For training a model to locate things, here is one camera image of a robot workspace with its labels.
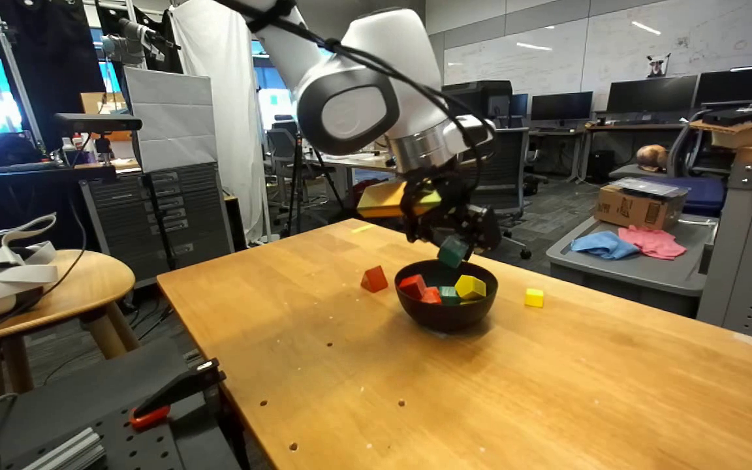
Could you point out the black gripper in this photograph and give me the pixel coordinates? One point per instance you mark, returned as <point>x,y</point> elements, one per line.
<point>443,205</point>

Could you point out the yellow house-shaped block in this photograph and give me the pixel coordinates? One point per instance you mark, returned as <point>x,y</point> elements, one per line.
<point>472,287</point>

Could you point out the large orange cube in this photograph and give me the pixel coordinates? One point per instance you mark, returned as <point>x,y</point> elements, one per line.
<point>412,282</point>

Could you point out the red house-shaped block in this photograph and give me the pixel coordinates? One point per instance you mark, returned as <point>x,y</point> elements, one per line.
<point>375,279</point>

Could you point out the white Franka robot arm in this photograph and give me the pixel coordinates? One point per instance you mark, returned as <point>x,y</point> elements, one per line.
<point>412,52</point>

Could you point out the black bowl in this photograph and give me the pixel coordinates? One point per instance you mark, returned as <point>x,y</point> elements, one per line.
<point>446,317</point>

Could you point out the gray mesh office chair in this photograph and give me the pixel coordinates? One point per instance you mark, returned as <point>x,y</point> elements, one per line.
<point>507,172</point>

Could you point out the small yellow cube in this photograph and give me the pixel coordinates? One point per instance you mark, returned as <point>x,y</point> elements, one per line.
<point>535,299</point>

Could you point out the light wooden desk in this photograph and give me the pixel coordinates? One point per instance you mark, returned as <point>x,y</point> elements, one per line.
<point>351,159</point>

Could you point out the large black monitor back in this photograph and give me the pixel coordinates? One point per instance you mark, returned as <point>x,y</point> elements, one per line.
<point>481,93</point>

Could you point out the blue cloth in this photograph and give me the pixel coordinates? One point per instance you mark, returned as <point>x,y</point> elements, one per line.
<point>604,245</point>

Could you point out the black tripod stand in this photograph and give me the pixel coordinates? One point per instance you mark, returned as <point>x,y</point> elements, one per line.
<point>293,197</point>

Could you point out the black computer monitor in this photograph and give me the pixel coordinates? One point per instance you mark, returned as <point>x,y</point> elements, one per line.
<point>738,88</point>
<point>563,104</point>
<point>651,94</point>

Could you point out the brown cardboard box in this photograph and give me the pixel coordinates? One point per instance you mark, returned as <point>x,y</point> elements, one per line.
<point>638,209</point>

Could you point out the gray storage bin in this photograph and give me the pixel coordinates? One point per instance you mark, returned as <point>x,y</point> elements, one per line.
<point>638,276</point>

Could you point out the pink cloth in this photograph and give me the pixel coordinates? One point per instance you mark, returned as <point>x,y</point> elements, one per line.
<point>651,242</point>

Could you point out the gray flat packet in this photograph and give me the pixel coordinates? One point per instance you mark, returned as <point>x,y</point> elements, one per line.
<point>651,187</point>

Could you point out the brown round object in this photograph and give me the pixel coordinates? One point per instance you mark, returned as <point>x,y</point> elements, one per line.
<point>651,154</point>

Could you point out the black office chair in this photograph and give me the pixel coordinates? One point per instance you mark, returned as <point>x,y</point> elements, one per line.
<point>680,148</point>

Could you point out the blue plastic tote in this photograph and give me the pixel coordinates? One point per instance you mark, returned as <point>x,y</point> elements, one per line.
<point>699,193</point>

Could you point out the small dog figure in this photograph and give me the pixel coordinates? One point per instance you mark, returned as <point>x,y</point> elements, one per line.
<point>660,67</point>

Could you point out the white curtain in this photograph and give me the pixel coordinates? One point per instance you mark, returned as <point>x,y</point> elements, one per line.
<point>221,104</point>

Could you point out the dark gray drawer cabinet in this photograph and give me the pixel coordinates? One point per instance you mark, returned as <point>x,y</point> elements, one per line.
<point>176,209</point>

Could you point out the gray panel board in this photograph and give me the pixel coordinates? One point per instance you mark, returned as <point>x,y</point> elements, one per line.
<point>169,119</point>

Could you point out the round wooden side table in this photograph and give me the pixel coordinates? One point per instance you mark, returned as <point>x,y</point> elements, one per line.
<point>73,282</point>

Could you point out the aluminium extrusion bar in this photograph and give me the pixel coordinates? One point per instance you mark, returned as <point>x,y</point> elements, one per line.
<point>66,448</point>

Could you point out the white VR headset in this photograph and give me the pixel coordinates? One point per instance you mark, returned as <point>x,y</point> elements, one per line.
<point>1,277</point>

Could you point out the black stereo camera bar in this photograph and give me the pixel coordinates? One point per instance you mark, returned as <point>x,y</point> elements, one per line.
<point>99,121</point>

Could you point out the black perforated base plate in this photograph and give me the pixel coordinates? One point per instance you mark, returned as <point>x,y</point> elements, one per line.
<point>73,401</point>

